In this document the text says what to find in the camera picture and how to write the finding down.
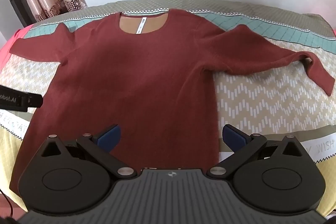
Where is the black cable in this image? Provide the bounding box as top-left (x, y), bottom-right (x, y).
top-left (0, 187), bottom-right (14, 219)

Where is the pink bed sheet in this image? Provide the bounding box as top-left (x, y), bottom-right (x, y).
top-left (0, 24), bottom-right (33, 71)

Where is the dark red knit sweater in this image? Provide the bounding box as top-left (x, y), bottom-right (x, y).
top-left (10, 9), bottom-right (335, 192)

